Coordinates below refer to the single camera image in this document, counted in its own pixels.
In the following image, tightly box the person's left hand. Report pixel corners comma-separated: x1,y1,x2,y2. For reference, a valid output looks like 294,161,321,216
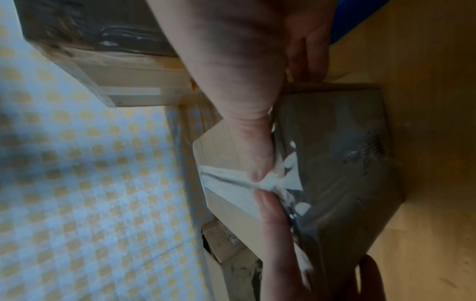
254,189,388,301

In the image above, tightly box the person's right hand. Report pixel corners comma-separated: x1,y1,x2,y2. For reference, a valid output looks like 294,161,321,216
145,0,339,183

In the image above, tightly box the cardboard box with black print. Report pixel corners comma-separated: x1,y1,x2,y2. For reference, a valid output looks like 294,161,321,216
200,220,265,301

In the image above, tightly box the small plain cardboard box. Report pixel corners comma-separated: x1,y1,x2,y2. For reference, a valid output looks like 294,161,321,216
192,83,406,301

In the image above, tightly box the cardboard box with white label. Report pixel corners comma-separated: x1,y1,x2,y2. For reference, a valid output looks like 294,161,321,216
12,0,204,108

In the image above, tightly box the blue tape dispenser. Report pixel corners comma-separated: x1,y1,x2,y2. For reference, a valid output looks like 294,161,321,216
329,0,389,45

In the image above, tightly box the yellow white checked cloth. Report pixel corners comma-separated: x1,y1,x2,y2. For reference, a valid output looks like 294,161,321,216
0,0,224,301

